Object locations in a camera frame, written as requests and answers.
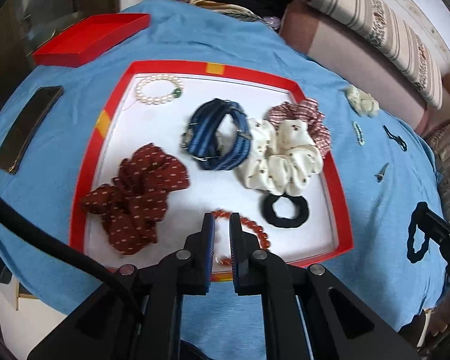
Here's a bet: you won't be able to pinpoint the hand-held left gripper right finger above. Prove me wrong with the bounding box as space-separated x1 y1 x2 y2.
229 212 429 360

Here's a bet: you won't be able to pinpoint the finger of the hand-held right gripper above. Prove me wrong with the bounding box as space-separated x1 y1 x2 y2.
415 203 450 249

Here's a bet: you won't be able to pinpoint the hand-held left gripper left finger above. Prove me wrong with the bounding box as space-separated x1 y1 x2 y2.
26 212 216 360

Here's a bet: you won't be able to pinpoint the black scrunchie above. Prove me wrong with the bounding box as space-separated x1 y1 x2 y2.
407 202 441 264

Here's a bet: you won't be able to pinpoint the red bead bracelet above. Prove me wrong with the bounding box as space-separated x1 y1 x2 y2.
210 210 272 267

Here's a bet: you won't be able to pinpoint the red cardboard box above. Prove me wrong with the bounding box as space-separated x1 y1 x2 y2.
69 60 355 282

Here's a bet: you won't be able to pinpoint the black hair tie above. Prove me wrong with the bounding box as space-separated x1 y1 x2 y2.
262 193 311 229

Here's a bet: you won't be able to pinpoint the dark red dotted scrunchie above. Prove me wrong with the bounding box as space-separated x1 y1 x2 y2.
80 143 192 256

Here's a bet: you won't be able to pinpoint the white dotted scrunchie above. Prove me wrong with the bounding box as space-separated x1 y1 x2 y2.
236 118 323 197

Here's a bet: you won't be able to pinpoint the blue striped watch band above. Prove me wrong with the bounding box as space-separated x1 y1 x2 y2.
180 98 254 171

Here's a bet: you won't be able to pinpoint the red plaid scrunchie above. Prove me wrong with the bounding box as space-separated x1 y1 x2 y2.
267 98 331 158

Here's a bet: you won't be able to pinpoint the white pearl bracelet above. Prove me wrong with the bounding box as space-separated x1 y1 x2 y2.
135 74 184 106

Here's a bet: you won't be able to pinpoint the blue cloth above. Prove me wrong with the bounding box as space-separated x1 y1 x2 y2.
0 0 450 332

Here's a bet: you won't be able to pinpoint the thin black elastic band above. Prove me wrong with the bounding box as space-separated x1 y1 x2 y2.
382 124 408 151

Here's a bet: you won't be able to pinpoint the cream scrunchie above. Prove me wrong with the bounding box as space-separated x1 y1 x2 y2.
346 85 380 117

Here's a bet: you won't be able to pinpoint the striped floral sofa cushion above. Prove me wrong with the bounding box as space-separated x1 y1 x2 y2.
300 0 445 109

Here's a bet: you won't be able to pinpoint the black smartphone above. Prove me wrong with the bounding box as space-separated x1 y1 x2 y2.
0 85 64 175

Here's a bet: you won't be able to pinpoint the pink sofa backrest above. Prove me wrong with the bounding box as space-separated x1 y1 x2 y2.
279 0 443 136

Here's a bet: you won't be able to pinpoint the patterned satin scarf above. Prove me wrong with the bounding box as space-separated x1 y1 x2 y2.
187 0 265 22

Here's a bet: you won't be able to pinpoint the red box lid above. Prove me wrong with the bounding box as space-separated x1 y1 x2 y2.
32 13 151 68

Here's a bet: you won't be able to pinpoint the glass cabinet door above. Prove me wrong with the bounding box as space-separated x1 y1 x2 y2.
0 0 119 121

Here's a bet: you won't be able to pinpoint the teal bead bracelet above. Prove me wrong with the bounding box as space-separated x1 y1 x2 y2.
352 121 365 146

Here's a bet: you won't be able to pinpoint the thick black cable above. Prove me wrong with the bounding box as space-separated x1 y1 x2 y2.
0 185 145 323

